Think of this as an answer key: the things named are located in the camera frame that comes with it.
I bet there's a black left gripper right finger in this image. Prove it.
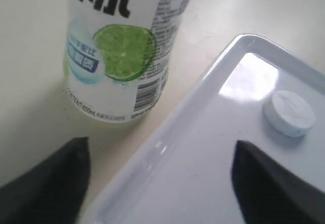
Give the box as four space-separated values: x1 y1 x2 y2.
231 140 324 223

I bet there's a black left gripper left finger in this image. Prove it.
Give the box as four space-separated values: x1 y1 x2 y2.
1 137 91 223

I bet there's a white bottle cap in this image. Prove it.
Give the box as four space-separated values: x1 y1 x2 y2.
263 90 316 138

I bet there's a clear plastic lime drink bottle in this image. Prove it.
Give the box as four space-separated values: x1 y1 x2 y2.
63 0 190 123

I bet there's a white rectangular plastic tray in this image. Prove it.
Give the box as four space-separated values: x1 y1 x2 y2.
80 34 324 223

